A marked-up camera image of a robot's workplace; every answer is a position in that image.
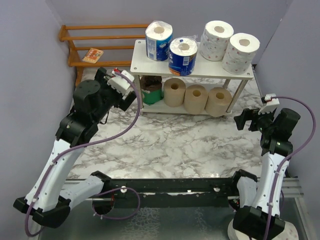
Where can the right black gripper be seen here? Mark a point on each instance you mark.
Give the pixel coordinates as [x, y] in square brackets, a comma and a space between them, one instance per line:
[249, 114]

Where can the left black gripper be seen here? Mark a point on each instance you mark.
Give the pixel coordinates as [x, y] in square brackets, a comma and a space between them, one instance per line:
[102, 77]

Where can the brown roll green wrapper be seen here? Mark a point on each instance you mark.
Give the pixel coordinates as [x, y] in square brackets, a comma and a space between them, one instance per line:
[151, 89]

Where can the tan paper roll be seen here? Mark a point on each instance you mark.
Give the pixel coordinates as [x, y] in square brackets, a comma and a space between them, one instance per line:
[195, 99]
[174, 92]
[218, 101]

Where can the tan paper roll front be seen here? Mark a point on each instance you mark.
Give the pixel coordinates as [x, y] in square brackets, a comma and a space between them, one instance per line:
[195, 99]

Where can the white dotted roll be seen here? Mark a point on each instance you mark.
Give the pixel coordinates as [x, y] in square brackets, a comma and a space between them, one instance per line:
[215, 39]
[240, 52]

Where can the blue roll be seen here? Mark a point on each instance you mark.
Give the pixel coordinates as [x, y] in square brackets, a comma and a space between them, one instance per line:
[158, 36]
[182, 56]

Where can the blue roll front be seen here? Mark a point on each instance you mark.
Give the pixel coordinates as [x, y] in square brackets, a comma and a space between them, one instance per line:
[182, 56]

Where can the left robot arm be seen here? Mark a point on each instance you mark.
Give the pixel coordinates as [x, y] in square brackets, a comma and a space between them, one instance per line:
[47, 203]

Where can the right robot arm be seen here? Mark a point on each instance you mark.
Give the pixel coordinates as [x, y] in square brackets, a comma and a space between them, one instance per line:
[258, 213]

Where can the white two-tier shelf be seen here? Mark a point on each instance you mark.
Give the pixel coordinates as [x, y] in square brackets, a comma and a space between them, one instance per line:
[209, 74]

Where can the orange snack packet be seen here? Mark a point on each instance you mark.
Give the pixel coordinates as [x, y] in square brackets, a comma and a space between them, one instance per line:
[92, 56]

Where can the orange wooden rack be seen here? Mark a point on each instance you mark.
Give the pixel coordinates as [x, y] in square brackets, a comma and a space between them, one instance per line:
[74, 59]

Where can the white roll on floor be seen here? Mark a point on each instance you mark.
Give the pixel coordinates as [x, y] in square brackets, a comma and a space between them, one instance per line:
[231, 232]

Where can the dotted roll on floor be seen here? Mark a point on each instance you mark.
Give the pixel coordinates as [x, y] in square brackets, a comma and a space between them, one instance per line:
[289, 233]

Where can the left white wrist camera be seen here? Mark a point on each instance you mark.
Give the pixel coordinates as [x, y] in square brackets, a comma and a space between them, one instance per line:
[118, 83]

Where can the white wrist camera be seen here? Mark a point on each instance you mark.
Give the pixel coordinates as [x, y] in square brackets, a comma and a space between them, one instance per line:
[270, 103]
[118, 83]

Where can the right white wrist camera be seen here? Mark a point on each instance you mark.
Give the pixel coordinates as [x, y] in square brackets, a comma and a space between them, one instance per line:
[270, 103]

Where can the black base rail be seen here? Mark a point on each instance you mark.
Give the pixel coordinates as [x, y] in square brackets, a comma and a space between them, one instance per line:
[171, 192]

